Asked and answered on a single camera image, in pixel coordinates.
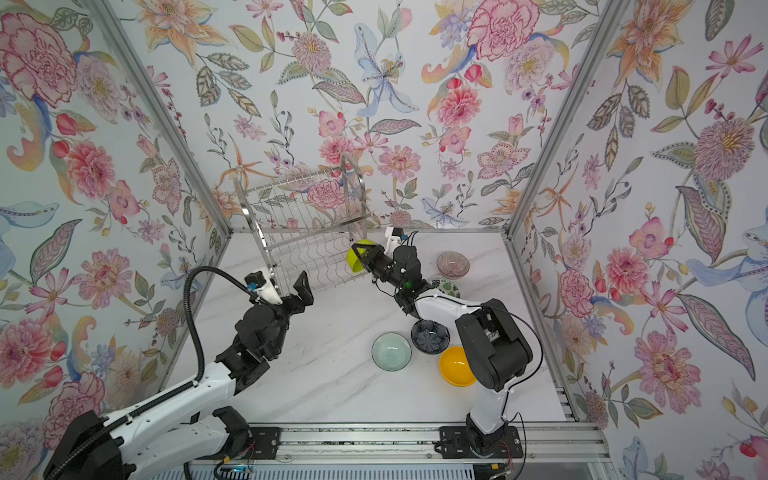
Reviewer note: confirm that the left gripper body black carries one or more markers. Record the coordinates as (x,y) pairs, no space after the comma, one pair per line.
(280,319)

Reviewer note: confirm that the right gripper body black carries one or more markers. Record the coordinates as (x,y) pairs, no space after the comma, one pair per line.
(397,286)

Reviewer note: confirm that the lime green bowl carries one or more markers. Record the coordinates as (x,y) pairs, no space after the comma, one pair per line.
(356,253)

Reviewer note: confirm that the steel wire dish rack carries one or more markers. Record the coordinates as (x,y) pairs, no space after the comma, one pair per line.
(307,222)

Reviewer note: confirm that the dark blue patterned bowl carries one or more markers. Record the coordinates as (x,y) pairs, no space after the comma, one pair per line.
(430,337)

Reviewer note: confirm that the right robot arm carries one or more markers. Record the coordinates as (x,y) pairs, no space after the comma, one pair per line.
(497,351)

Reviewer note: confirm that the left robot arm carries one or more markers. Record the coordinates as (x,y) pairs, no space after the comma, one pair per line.
(193,419)

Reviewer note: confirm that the green leaf pattern bowl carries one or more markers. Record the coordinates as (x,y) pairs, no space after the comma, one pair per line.
(449,288)

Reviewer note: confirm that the pink striped bowl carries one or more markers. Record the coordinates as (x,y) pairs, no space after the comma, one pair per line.
(453,265)

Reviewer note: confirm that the pale teal glass bowl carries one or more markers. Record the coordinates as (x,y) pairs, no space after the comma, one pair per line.
(391,352)

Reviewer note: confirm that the yellow bowl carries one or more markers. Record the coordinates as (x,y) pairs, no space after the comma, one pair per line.
(454,367)

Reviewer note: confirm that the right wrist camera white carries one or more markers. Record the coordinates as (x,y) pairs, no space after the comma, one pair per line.
(394,237)

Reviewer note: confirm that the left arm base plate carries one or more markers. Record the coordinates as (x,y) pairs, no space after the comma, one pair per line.
(259,443)

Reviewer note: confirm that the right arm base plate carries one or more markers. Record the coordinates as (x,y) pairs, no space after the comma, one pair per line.
(480,445)

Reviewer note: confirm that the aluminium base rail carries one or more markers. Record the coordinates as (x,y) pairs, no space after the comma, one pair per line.
(402,443)

